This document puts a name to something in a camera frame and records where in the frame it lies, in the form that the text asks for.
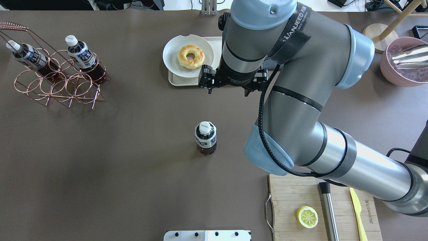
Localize white plate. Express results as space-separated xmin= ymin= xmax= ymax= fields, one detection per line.
xmin=163 ymin=34 xmax=214 ymax=78

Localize copper wire bottle rack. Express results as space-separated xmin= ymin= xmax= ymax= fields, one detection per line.
xmin=1 ymin=21 xmax=111 ymax=109

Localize half lemon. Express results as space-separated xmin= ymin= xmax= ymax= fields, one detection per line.
xmin=296 ymin=206 xmax=318 ymax=229

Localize yellow plastic knife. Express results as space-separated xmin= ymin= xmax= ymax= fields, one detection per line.
xmin=349 ymin=187 xmax=368 ymax=241

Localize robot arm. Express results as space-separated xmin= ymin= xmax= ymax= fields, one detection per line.
xmin=199 ymin=0 xmax=427 ymax=217

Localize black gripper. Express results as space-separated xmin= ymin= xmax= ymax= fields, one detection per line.
xmin=198 ymin=64 xmax=269 ymax=96

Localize dark tea bottle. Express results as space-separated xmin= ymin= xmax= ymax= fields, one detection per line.
xmin=194 ymin=122 xmax=217 ymax=155

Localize round wooden stand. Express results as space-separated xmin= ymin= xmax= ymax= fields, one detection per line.
xmin=363 ymin=0 xmax=427 ymax=54

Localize steel muddler bar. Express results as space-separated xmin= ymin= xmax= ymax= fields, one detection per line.
xmin=319 ymin=182 xmax=340 ymax=241

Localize tea bottle white cap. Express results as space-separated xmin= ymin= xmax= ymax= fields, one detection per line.
xmin=65 ymin=35 xmax=107 ymax=84

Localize bamboo cutting board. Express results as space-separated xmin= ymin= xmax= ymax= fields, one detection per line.
xmin=269 ymin=174 xmax=382 ymax=241

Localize glazed donut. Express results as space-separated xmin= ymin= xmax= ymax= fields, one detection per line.
xmin=177 ymin=45 xmax=205 ymax=70

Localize steel ice scoop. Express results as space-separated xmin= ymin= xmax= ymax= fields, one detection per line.
xmin=391 ymin=44 xmax=428 ymax=69

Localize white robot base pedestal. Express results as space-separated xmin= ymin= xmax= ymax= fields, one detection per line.
xmin=163 ymin=229 xmax=252 ymax=241

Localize clear ice cubes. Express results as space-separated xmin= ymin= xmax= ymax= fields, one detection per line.
xmin=390 ymin=50 xmax=427 ymax=82

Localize pink bowl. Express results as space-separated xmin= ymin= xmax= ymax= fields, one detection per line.
xmin=380 ymin=37 xmax=427 ymax=87

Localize cream serving tray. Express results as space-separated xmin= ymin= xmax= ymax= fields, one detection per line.
xmin=163 ymin=34 xmax=222 ymax=86

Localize aluminium frame post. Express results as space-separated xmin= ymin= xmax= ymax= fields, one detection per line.
xmin=201 ymin=0 xmax=218 ymax=16

